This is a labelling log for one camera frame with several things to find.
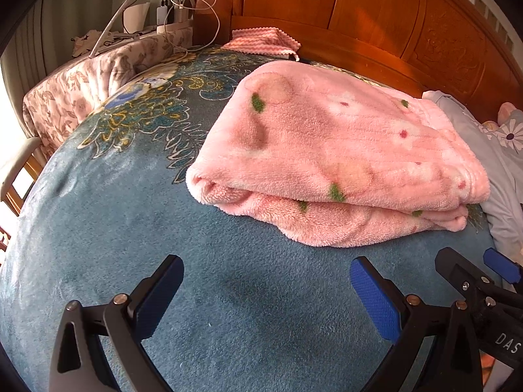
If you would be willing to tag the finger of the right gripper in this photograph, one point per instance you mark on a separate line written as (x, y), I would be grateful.
(510, 271)
(459, 272)

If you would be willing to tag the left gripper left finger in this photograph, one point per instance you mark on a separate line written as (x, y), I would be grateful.
(78, 360)

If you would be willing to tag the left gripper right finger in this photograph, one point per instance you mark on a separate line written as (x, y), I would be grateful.
(453, 362)

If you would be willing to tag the pink fleece garment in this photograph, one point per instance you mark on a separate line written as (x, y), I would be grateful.
(331, 160)

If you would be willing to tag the light blue daisy duvet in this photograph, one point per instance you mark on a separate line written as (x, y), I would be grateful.
(503, 207)

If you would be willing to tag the blue floral plush blanket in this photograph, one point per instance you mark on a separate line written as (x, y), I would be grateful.
(256, 311)

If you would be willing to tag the wooden stool with cushion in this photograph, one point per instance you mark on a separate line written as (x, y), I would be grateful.
(26, 160)

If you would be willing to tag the wooden headboard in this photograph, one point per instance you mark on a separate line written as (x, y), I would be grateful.
(410, 45)

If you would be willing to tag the floral quilt on side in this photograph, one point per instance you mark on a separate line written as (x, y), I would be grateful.
(58, 104)

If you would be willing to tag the pink striped cloth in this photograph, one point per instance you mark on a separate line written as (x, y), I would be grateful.
(267, 41)

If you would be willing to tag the white stick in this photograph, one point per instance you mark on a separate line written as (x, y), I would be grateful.
(108, 28)

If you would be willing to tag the white charger box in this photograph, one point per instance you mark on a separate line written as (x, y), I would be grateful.
(134, 17)

